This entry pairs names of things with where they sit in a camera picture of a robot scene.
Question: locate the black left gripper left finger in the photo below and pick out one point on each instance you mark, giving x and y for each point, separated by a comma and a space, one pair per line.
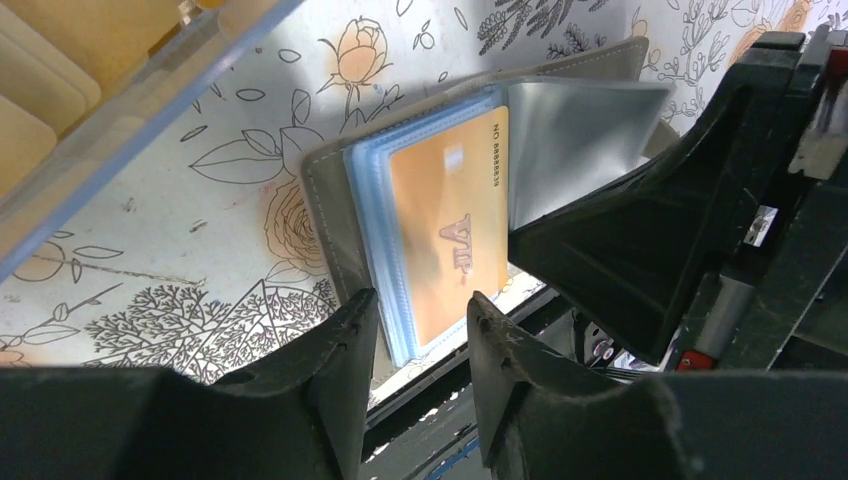
297, 413

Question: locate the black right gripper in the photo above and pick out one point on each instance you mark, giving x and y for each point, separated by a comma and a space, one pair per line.
716, 249

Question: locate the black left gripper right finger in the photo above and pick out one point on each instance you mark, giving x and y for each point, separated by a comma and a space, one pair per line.
542, 416

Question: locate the grey card holder wallet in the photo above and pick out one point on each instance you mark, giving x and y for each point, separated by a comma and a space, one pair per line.
576, 124

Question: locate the gold VIP card stack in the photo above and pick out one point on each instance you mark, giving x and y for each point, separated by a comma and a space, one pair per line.
60, 59

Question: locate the floral patterned table mat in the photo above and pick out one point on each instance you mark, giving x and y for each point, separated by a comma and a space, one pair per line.
200, 255

